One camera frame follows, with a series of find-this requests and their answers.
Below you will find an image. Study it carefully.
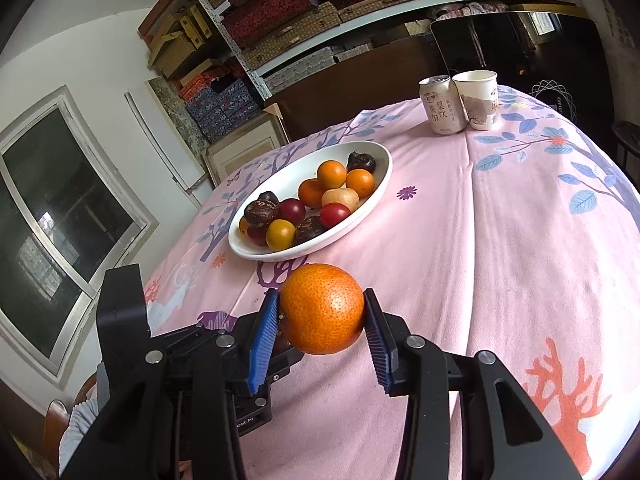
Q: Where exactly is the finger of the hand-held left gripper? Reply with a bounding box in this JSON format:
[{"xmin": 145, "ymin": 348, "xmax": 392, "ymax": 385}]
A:
[
  {"xmin": 270, "ymin": 330, "xmax": 306, "ymax": 376},
  {"xmin": 150, "ymin": 312, "xmax": 266, "ymax": 348}
]

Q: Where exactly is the stack of woven boxes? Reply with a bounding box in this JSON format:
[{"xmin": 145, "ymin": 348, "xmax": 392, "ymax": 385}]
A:
[{"xmin": 192, "ymin": 0, "xmax": 501, "ymax": 68}]

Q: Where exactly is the white oval plate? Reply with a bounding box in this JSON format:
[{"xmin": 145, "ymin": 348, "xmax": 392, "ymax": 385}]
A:
[{"xmin": 228, "ymin": 141, "xmax": 394, "ymax": 262}]

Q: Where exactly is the white drink can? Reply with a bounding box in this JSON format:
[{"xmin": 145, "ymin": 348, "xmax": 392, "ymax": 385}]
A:
[{"xmin": 419, "ymin": 74, "xmax": 467, "ymax": 136}]

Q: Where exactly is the pink cloth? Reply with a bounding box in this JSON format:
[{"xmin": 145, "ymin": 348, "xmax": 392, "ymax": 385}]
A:
[{"xmin": 432, "ymin": 1, "xmax": 511, "ymax": 20}]

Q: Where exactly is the black panel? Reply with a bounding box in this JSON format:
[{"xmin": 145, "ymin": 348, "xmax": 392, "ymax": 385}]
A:
[{"xmin": 495, "ymin": 10, "xmax": 616, "ymax": 126}]

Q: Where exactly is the pink printed tablecloth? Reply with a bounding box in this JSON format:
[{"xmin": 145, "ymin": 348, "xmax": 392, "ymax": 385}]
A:
[{"xmin": 142, "ymin": 84, "xmax": 640, "ymax": 480}]

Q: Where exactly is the brown wooden board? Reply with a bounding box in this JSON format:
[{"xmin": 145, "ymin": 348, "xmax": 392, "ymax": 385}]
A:
[{"xmin": 265, "ymin": 35, "xmax": 451, "ymax": 141}]

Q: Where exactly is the stack of wooden crates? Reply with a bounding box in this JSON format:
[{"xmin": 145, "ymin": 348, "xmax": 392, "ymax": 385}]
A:
[{"xmin": 137, "ymin": 0, "xmax": 216, "ymax": 78}]

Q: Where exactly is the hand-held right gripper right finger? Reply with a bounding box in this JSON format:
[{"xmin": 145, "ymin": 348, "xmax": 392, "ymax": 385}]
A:
[{"xmin": 363, "ymin": 287, "xmax": 583, "ymax": 480}]

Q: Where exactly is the wooden chair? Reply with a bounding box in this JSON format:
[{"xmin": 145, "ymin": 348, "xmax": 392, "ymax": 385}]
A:
[
  {"xmin": 612, "ymin": 121, "xmax": 640, "ymax": 173},
  {"xmin": 42, "ymin": 374, "xmax": 101, "ymax": 466}
]

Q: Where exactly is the stack of red patterned boxes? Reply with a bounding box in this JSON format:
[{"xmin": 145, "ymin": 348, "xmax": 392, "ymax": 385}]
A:
[{"xmin": 220, "ymin": 0, "xmax": 326, "ymax": 48}]

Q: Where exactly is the white paper cup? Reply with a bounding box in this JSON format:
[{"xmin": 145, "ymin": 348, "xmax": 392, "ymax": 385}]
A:
[{"xmin": 452, "ymin": 70, "xmax": 499, "ymax": 131}]

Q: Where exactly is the wooden framed picture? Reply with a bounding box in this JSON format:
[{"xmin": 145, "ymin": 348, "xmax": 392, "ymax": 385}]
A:
[{"xmin": 202, "ymin": 110, "xmax": 291, "ymax": 186}]

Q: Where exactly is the stack of blue patterned boxes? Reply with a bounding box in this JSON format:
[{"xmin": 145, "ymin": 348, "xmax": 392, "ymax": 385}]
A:
[{"xmin": 185, "ymin": 77, "xmax": 261, "ymax": 143}]

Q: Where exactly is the white framed window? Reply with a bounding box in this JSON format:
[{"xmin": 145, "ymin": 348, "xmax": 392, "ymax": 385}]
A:
[{"xmin": 0, "ymin": 85, "xmax": 161, "ymax": 393}]

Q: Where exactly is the row of white patterned boxes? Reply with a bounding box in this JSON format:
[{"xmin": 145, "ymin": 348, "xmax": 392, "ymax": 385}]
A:
[{"xmin": 262, "ymin": 42, "xmax": 376, "ymax": 93}]

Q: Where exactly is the white metal shelf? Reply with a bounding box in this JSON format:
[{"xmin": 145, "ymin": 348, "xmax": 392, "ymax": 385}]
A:
[{"xmin": 182, "ymin": 0, "xmax": 596, "ymax": 101}]

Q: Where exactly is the black monitor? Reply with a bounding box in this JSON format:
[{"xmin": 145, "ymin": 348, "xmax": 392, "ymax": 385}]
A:
[{"xmin": 430, "ymin": 12, "xmax": 536, "ymax": 91}]

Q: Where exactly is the speckled stone slab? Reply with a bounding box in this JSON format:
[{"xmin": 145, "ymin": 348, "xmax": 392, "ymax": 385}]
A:
[{"xmin": 147, "ymin": 75, "xmax": 213, "ymax": 186}]

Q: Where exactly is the stack of orange boxes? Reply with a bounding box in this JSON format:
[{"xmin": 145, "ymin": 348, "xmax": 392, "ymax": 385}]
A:
[{"xmin": 177, "ymin": 71, "xmax": 236, "ymax": 103}]

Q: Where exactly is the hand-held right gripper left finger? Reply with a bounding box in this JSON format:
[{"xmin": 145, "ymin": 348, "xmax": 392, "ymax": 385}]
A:
[{"xmin": 60, "ymin": 289, "xmax": 280, "ymax": 480}]

